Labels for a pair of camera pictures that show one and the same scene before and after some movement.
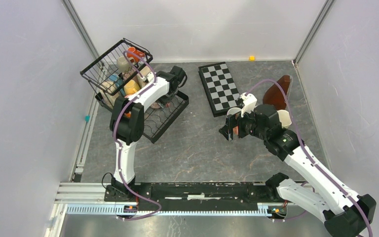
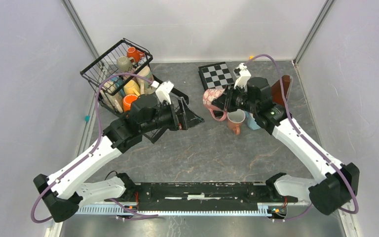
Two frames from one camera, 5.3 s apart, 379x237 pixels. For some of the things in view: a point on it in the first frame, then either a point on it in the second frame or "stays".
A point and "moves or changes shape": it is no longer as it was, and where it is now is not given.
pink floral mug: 155,105 moves or changes shape
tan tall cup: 142,72 stays
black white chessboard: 221,88 stays
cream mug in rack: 108,90 stays
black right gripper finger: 226,130 -> 221,102
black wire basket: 112,70 stays
